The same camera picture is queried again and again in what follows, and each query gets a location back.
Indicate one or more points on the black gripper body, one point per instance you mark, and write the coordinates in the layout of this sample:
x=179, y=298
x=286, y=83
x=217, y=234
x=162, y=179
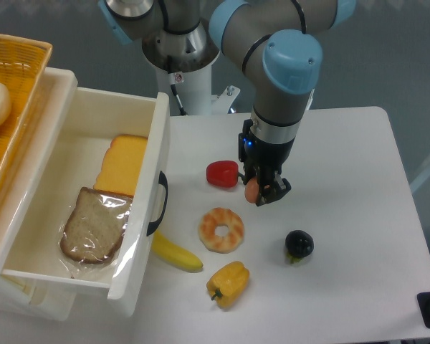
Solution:
x=254, y=151

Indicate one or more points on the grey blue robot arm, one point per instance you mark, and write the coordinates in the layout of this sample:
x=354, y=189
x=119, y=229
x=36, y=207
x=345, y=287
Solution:
x=274, y=46

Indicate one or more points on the brown egg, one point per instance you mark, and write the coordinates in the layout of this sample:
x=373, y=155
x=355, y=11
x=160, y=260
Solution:
x=251, y=191

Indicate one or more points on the yellow wicker basket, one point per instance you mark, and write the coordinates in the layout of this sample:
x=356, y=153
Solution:
x=22, y=64

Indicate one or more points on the red bell pepper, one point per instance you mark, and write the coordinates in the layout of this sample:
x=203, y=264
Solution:
x=223, y=174

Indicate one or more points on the dark purple eggplant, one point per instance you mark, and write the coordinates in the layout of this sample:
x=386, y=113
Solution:
x=299, y=245

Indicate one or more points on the open white upper drawer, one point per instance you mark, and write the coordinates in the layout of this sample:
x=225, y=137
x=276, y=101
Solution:
x=93, y=120

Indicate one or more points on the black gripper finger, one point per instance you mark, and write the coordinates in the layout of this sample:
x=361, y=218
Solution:
x=250, y=172
x=272, y=187

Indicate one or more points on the wrapped brown bread slice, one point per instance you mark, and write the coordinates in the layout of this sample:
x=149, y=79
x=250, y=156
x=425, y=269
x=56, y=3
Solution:
x=95, y=229

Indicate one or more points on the yellow bell pepper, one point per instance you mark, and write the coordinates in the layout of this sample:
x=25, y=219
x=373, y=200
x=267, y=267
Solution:
x=227, y=284

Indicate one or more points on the white drawer cabinet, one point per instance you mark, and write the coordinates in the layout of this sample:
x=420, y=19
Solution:
x=26, y=295

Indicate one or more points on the black drawer handle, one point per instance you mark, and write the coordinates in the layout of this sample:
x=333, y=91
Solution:
x=160, y=206

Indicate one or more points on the yellow banana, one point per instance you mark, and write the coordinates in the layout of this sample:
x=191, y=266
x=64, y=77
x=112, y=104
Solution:
x=175, y=255

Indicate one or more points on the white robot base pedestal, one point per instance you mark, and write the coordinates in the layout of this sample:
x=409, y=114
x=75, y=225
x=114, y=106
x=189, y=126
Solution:
x=183, y=67

